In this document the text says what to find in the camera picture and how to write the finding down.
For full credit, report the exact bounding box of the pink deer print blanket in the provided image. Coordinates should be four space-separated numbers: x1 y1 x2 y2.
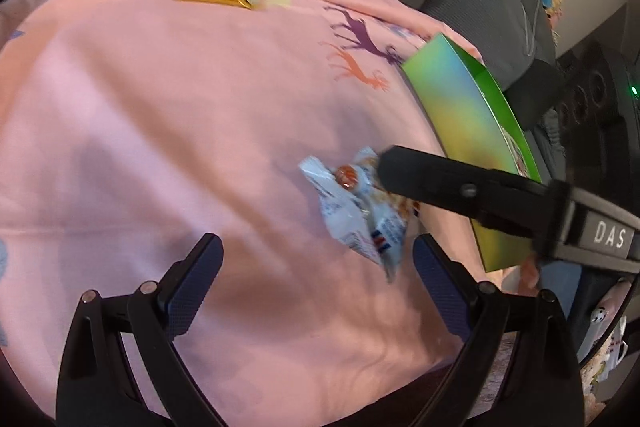
1 0 461 426

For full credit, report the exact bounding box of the mauve spotted quilt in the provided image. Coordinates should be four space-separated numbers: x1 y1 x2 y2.
1 0 60 56

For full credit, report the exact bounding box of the green cardboard box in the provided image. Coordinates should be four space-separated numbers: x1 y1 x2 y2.
399 31 544 275

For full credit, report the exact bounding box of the small white blue packet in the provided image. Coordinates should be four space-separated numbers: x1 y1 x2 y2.
298 147 420 282

